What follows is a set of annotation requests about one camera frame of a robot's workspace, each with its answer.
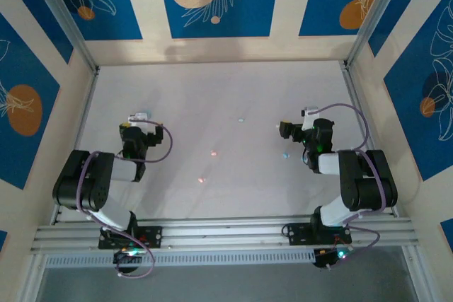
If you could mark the light blue charging case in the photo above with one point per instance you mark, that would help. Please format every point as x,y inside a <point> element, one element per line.
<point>149,114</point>

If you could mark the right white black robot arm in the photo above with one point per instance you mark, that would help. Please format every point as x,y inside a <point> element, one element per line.
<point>368,181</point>

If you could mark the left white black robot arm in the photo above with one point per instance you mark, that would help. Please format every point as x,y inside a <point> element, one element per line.
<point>81,181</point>

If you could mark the light blue earbud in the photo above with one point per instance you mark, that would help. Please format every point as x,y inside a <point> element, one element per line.
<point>286,155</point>

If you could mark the white table cloth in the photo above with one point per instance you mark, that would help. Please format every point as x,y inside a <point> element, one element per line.
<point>230,86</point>

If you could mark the black controller board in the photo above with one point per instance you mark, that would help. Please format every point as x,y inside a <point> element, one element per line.
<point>325,257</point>
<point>125,257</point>

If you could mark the aluminium base beam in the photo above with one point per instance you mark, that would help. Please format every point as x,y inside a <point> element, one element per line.
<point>230,231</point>

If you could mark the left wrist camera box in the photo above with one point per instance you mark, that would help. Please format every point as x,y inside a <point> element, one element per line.
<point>138,117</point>

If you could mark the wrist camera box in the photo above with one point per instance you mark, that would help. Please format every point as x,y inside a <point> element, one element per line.
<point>138,117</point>
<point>308,118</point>

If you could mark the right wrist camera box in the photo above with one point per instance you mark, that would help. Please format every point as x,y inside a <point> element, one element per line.
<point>308,118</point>

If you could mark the aluminium side rail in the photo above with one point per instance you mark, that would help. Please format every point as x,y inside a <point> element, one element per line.
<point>355,97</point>

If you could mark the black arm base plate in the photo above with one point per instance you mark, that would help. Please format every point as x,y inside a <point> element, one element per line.
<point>297,235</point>
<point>152,237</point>

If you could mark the aluminium frame post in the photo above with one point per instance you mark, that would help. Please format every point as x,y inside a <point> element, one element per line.
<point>378,15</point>
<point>63,19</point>

